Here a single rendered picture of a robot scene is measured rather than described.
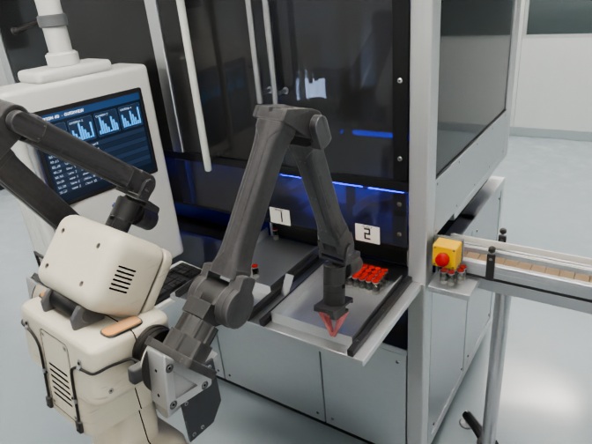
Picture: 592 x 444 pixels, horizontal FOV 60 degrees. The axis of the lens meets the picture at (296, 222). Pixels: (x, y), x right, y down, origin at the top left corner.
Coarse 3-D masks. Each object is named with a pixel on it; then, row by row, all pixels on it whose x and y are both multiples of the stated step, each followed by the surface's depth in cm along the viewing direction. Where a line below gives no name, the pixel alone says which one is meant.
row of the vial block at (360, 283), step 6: (354, 276) 159; (360, 276) 158; (348, 282) 160; (354, 282) 159; (360, 282) 157; (366, 282) 156; (372, 282) 156; (378, 282) 155; (354, 288) 160; (360, 288) 158; (366, 288) 157; (372, 288) 156; (378, 288) 156
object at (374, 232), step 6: (360, 228) 164; (372, 228) 162; (378, 228) 160; (360, 234) 165; (366, 234) 164; (372, 234) 162; (378, 234) 161; (366, 240) 165; (372, 240) 163; (378, 240) 162
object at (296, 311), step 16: (320, 272) 168; (304, 288) 161; (320, 288) 162; (384, 288) 159; (288, 304) 155; (304, 304) 155; (352, 304) 153; (368, 304) 152; (272, 320) 149; (288, 320) 145; (304, 320) 148; (320, 320) 147; (352, 320) 146; (368, 320) 142; (320, 336) 140; (336, 336) 137; (352, 336) 134
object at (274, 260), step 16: (272, 240) 195; (288, 240) 194; (256, 256) 185; (272, 256) 184; (288, 256) 183; (304, 256) 175; (272, 272) 174; (288, 272) 168; (256, 288) 164; (272, 288) 161
